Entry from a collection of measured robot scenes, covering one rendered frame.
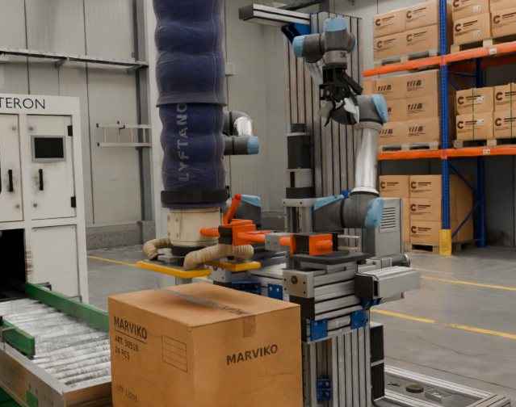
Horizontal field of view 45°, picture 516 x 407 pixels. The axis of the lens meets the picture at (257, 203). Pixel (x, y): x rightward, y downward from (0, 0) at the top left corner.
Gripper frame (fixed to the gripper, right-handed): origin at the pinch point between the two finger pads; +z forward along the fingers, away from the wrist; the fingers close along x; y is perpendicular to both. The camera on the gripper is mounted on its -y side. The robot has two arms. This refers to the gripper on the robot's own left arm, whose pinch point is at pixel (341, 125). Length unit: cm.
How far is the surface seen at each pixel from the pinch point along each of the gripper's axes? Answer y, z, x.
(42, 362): 55, 98, -135
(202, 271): 50, 45, -15
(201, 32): 43, -30, -20
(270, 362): 35, 74, -1
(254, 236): 46, 33, 7
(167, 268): 55, 45, -27
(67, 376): 55, 99, -108
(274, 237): 47, 33, 16
